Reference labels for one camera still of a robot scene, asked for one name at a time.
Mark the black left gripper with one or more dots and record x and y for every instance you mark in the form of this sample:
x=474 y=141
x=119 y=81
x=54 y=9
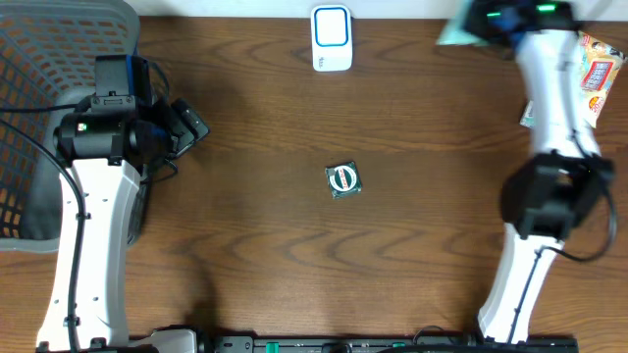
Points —
x=185 y=126

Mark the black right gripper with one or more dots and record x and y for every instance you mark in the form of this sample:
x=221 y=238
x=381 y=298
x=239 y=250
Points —
x=475 y=19

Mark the light teal wipes pack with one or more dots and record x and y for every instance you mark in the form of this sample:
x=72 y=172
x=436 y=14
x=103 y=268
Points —
x=453 y=33

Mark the green white tissue pack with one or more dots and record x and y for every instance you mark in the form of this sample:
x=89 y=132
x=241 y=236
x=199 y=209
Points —
x=527 y=119

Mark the yellow antibacterial wipes bag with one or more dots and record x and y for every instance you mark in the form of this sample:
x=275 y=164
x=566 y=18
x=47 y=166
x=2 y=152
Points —
x=600 y=66

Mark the dark green Zam-Buk box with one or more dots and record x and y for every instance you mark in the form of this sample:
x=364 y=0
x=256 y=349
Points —
x=343 y=180

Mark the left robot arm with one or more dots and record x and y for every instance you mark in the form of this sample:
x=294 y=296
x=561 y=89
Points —
x=107 y=148

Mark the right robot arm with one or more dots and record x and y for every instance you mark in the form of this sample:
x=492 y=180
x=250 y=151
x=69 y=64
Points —
x=566 y=175

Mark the white barcode scanner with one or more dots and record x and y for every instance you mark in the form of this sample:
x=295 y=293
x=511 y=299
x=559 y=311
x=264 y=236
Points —
x=331 y=38

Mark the dark grey plastic basket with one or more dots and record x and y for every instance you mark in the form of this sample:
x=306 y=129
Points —
x=48 y=52

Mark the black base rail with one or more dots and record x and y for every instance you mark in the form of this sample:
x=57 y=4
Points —
x=428 y=341

